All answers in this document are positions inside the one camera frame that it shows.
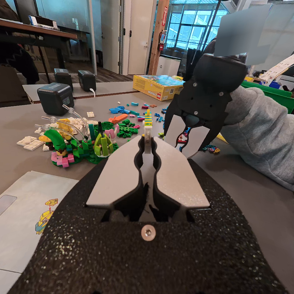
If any cardboard box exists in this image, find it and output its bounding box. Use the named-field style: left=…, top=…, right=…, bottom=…
left=22, top=45, right=61, bottom=73

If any yellow toy brick box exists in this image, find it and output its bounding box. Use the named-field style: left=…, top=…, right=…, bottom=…
left=132, top=74, right=186, bottom=102

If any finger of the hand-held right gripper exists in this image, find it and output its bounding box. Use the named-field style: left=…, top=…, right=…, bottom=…
left=164, top=114, right=189, bottom=148
left=180, top=125, right=211, bottom=159

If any green toy brick plant model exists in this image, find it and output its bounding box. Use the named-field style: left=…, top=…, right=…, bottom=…
left=34, top=104, right=120, bottom=168

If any white and blue box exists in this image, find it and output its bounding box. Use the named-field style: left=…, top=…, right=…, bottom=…
left=28, top=15, right=58, bottom=30

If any grey desk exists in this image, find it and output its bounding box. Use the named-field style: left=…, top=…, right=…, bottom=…
left=0, top=91, right=294, bottom=294

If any red fire extinguisher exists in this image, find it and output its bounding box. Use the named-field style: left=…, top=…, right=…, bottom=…
left=158, top=30, right=167, bottom=51

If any black cube device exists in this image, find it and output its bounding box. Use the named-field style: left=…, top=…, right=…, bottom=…
left=78, top=70, right=97, bottom=92
left=54, top=68, right=74, bottom=91

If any striped toy brick fish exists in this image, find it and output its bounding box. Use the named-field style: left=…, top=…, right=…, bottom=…
left=143, top=109, right=154, bottom=154

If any green plastic bin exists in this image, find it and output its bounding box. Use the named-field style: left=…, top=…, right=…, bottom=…
left=240, top=80, right=292, bottom=114

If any wooden post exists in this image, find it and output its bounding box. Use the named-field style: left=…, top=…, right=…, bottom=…
left=148, top=0, right=171, bottom=75

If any white recycling bin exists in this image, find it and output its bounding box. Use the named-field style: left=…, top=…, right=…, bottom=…
left=158, top=54, right=182, bottom=77

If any orange toy brick piece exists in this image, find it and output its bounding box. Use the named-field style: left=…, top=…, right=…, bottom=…
left=108, top=113, right=128, bottom=124

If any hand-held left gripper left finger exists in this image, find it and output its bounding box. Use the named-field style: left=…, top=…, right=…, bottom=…
left=85, top=135, right=150, bottom=222

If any pile of green bricks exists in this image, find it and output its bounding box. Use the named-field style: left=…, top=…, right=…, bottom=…
left=100, top=119, right=139, bottom=139

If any toy brick instruction booklet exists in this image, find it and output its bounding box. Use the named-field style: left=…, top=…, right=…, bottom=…
left=0, top=170, right=79, bottom=294

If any pile of small colourful bricks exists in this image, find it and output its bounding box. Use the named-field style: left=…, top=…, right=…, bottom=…
left=109, top=101, right=221, bottom=154

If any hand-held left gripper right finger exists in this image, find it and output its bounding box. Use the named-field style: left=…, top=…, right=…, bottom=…
left=152, top=136, right=211, bottom=222

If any paper instruction sheet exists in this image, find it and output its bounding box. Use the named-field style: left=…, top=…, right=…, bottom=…
left=261, top=55, right=294, bottom=81

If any white door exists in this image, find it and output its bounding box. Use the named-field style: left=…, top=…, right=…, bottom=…
left=127, top=0, right=159, bottom=75

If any pile of white bricks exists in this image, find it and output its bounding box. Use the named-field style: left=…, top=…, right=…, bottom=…
left=17, top=117, right=86, bottom=151

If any black cube with round displays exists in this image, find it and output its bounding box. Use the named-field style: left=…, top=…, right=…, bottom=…
left=37, top=82, right=74, bottom=116

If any wooden table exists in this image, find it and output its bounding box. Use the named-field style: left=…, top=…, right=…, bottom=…
left=0, top=19, right=78, bottom=84

